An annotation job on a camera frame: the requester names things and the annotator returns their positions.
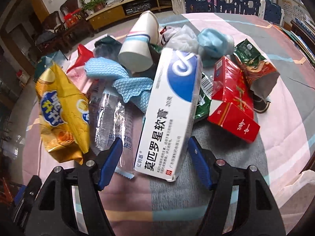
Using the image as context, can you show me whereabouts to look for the clear printed plastic bag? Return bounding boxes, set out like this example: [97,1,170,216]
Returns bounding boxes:
[89,80,134,180]

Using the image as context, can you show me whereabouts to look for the white blue ointment box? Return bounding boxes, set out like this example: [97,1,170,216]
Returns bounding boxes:
[134,48,202,182]

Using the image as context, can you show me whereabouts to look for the red cigarette carton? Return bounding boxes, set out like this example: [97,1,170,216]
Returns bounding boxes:
[208,56,260,143]

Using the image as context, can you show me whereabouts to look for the green snack wrapper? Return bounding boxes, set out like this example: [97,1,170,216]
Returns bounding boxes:
[194,73,213,123]

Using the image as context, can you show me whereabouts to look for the yellow chip bag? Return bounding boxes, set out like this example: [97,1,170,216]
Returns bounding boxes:
[35,63,90,165]

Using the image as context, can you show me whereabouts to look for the blue textured cloth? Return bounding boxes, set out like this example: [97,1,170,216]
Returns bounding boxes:
[84,57,153,113]

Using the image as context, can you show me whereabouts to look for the white paper cup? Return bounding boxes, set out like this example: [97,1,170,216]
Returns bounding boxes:
[118,11,159,73]

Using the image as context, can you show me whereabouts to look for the green brown snack pouch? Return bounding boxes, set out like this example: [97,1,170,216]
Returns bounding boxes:
[232,38,281,114]

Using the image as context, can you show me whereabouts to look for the red paper bag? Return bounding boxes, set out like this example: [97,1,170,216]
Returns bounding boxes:
[66,44,94,73]

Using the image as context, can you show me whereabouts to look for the dark green wrapper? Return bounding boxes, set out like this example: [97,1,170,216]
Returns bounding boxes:
[94,36,122,62]

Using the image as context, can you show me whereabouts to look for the light blue face mask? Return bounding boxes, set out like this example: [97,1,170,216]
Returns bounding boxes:
[197,28,234,68]

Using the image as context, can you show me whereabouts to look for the white plastic bag wad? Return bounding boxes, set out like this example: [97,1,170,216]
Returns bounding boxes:
[158,25,199,54]

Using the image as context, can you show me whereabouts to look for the pink plastic bag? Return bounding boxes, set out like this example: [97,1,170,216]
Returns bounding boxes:
[66,65,94,94]

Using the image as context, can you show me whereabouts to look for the plaid tablecloth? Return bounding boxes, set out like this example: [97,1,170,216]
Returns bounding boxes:
[24,13,314,235]

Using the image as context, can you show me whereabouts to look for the dark green gift bag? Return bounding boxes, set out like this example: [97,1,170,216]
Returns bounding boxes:
[33,51,69,83]

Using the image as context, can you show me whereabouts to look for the dark wooden armchair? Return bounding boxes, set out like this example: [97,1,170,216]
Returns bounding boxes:
[35,0,94,55]

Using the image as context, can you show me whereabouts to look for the red gift box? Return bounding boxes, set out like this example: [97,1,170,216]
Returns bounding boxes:
[64,8,82,28]

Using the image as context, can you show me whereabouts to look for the potted green plant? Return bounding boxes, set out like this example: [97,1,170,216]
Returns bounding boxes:
[83,0,106,16]

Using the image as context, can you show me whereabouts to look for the wooden tv cabinet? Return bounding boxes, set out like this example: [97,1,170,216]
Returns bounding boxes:
[86,0,172,31]

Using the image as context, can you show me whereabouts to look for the blue white baby fence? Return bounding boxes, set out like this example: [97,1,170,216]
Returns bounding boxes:
[171,0,284,26]

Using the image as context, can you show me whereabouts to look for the stack of books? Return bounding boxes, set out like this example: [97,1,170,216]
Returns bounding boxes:
[280,17,314,67]

